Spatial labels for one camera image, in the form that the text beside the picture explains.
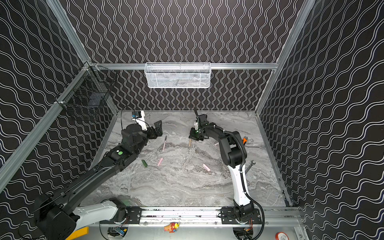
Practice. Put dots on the red yellow toy figure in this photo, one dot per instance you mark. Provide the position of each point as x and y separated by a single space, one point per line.
172 227

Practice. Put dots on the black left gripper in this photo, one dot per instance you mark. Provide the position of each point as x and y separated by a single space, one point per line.
154 131

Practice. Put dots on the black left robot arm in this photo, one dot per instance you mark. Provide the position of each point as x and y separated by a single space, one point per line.
58 215

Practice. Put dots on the pink pen cap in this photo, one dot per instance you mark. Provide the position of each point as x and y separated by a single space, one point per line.
160 161
206 167

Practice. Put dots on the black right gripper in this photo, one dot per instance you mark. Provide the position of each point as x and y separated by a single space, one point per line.
197 132

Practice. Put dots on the small steel spanner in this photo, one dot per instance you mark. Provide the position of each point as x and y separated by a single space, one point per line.
252 163

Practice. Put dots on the pink pen cap left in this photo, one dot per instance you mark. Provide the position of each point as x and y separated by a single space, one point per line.
160 161

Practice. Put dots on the white wire mesh basket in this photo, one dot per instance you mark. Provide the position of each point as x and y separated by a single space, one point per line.
178 75

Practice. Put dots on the black wire basket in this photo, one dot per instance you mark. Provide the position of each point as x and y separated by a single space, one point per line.
91 99

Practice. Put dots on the pink pen cap right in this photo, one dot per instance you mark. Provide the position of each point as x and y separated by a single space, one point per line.
206 167

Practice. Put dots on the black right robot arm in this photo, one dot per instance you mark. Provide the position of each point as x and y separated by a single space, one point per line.
233 154

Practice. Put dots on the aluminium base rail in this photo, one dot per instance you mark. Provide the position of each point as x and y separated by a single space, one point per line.
210 217

